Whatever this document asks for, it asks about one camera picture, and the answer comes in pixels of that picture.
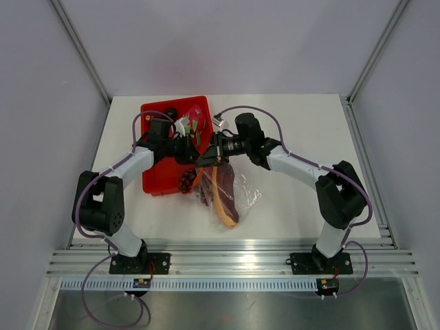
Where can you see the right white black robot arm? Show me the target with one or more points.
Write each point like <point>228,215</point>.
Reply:
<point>340,193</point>

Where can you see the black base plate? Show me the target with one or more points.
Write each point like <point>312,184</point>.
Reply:
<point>152,263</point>
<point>306,263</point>

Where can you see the aluminium corner post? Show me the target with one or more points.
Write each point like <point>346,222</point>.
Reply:
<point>74,37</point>
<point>378,48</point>

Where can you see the white slotted cable duct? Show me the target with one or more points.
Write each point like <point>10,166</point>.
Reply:
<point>195,284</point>

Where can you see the left aluminium corner post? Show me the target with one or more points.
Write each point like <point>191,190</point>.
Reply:
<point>74,37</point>

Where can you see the dark red grape bunch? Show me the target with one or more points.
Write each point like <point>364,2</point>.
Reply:
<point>197,183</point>

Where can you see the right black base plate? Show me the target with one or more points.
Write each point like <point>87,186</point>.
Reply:
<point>306,263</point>

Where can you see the dark plum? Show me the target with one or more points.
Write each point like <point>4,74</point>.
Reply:
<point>172,113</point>

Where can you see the small circuit board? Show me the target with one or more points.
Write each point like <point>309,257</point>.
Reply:
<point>141,283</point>
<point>329,284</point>

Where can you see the right small circuit board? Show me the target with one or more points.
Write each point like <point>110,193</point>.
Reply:
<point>329,284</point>

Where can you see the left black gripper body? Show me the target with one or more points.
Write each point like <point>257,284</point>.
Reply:
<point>176,148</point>

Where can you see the clear orange zip top bag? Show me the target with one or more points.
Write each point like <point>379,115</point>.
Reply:
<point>232,197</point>

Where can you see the pink dragon fruit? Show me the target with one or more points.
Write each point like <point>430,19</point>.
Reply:
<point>194,122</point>

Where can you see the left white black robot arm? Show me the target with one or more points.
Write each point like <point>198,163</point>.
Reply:
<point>98,210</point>

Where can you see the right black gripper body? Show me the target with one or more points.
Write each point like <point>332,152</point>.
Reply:
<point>227,148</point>

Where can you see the red plastic tray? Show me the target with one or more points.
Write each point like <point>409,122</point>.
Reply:
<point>164,177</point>

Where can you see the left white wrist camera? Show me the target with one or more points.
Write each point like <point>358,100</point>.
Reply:
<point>182,125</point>

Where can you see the right aluminium corner post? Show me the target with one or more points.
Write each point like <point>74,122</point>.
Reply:
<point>378,48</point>

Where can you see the left small circuit board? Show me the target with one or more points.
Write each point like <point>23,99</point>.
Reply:
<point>141,283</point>

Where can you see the aluminium mounting rail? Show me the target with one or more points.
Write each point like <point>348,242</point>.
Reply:
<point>237,258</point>

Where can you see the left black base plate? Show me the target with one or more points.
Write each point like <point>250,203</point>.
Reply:
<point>152,263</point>

